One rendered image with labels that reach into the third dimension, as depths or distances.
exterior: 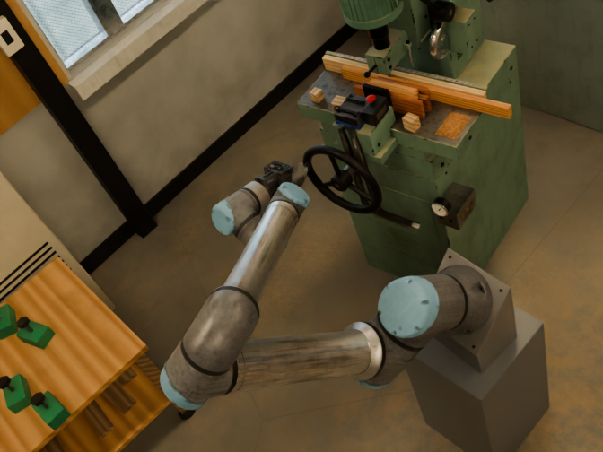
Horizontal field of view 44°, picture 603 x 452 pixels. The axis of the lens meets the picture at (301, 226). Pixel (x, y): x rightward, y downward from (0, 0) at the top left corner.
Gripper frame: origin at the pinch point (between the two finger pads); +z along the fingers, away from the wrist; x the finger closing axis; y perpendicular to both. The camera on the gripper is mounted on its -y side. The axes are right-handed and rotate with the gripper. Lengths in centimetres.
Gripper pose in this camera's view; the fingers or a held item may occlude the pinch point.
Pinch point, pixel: (303, 171)
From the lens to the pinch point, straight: 229.6
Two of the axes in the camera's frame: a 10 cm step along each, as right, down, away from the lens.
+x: -7.7, -3.1, 5.5
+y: -0.7, -8.3, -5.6
